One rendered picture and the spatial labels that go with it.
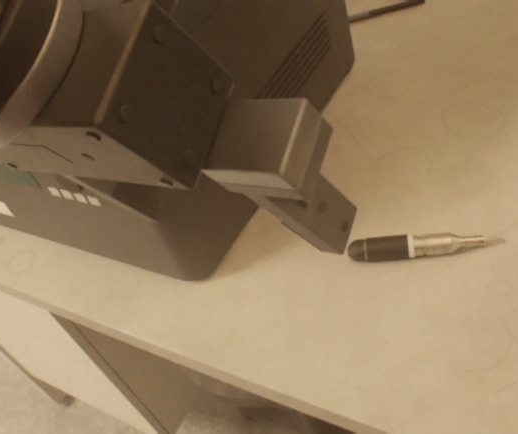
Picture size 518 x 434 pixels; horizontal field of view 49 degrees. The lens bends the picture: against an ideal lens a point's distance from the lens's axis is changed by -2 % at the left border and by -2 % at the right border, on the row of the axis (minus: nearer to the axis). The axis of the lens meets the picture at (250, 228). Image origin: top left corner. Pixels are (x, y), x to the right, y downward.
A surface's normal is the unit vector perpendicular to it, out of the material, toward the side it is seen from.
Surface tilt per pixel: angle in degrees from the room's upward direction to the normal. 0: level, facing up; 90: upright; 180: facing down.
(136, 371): 90
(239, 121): 24
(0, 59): 90
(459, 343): 0
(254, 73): 90
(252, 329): 0
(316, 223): 82
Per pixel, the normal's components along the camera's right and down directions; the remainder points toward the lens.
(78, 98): -0.55, -0.36
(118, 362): 0.84, 0.18
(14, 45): 0.70, 0.30
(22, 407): -0.27, -0.67
